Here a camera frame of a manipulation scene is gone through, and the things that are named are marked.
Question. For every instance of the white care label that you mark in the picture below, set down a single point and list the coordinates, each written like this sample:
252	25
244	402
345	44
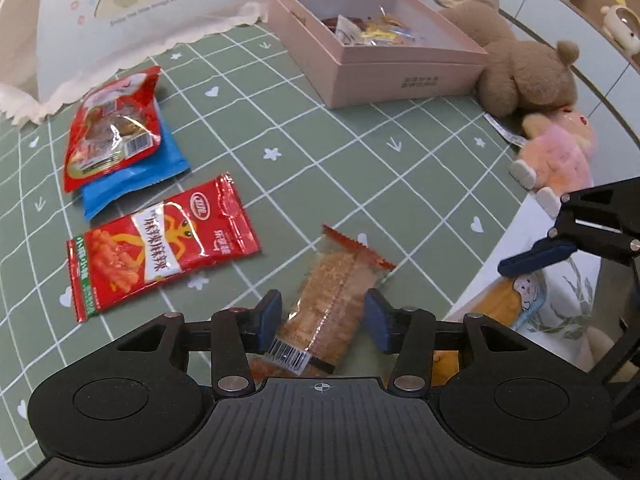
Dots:
505	132

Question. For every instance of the red packet with green edge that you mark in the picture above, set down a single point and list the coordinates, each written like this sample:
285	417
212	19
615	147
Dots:
165	245

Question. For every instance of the brown teddy bear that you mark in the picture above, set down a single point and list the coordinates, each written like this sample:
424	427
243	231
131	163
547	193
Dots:
520	70

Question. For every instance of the printed white cloth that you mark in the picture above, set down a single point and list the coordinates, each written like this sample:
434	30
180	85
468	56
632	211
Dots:
550	300

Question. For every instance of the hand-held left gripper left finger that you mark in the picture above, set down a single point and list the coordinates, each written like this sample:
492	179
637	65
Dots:
270	320

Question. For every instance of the white rabbit figurine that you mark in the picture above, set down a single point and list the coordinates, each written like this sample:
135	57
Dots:
620	22

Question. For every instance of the red dried meat packet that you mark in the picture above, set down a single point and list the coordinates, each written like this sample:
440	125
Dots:
110	125

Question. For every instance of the yellow snack packet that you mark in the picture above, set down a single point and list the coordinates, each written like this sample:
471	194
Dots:
380	34

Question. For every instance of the blue bread packet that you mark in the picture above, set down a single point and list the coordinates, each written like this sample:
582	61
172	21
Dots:
135	180

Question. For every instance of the white printed bag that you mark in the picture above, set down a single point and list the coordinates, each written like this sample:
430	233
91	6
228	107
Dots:
150	35

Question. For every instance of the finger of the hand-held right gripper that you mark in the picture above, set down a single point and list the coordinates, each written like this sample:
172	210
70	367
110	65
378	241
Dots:
620	350
535	257

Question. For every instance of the orange snack packet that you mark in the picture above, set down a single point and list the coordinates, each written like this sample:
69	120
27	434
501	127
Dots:
397	22

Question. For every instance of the white snack packet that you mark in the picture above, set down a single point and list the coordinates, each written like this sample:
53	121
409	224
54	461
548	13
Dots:
347	32

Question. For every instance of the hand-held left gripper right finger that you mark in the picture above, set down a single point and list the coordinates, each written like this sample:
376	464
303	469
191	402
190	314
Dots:
380	325

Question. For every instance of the dark red snack packet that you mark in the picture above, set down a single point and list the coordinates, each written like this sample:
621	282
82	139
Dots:
330	22

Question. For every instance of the pink cardboard box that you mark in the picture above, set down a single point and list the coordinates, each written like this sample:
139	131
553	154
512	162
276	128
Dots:
400	75

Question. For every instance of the green checked tablecloth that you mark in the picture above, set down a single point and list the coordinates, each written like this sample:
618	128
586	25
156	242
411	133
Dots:
350	160

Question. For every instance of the pink plush toy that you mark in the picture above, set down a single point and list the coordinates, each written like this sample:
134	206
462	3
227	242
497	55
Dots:
560	155

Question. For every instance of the clear biscuit packet red ends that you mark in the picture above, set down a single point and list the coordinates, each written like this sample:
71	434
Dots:
330	285

